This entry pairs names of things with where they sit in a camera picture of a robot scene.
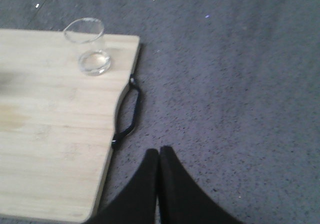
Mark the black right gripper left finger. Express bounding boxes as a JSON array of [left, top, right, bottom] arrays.
[[86, 149, 159, 224]]

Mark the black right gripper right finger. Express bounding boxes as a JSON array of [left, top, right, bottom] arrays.
[[158, 146, 241, 224]]

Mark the wooden cutting board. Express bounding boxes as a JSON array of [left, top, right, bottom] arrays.
[[0, 29, 140, 224]]

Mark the clear glass beaker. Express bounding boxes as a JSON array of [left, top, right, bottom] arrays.
[[63, 17, 111, 76]]

